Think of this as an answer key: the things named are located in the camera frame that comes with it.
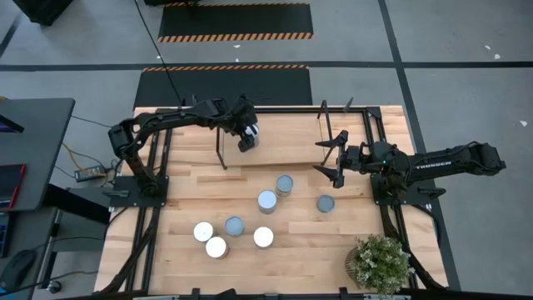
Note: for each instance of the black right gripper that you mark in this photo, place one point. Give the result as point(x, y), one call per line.
point(356, 158)

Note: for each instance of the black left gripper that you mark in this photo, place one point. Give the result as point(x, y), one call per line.
point(243, 112)

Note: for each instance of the green label tin can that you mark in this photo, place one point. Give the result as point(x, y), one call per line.
point(252, 130)

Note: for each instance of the teal pink cherries can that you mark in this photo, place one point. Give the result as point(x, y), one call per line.
point(284, 183)

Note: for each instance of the white vegetables label can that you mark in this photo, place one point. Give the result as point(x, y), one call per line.
point(267, 201)

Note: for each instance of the orange pineapple label can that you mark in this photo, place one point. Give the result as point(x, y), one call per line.
point(235, 226)

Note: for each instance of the pale green eggplant can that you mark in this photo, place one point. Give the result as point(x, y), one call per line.
point(263, 237)

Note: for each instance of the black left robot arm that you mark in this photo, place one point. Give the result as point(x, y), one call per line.
point(175, 116)

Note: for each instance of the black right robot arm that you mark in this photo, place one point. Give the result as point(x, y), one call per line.
point(437, 163)

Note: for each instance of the flat green tuna can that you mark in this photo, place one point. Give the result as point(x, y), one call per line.
point(325, 203)

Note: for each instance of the black hazard-striped floor mat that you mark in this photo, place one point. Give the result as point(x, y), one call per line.
point(225, 87)
point(235, 18)

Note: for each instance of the silver-lidded tin can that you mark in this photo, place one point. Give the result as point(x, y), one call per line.
point(203, 231)
point(217, 247)

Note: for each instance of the potted green plant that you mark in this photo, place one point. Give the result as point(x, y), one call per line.
point(381, 264)

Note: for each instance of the black power adapter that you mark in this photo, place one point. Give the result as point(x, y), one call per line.
point(89, 173)

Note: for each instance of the grey side desk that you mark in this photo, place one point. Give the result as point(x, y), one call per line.
point(37, 150)

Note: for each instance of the red flat tablet case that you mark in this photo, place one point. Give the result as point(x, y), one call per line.
point(10, 183)

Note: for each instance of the black computer mouse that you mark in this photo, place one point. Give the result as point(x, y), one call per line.
point(16, 268)

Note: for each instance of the black aluminium table frame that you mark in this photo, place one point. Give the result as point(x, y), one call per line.
point(300, 110)

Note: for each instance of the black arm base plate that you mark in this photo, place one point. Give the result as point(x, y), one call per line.
point(125, 199)
point(416, 199)

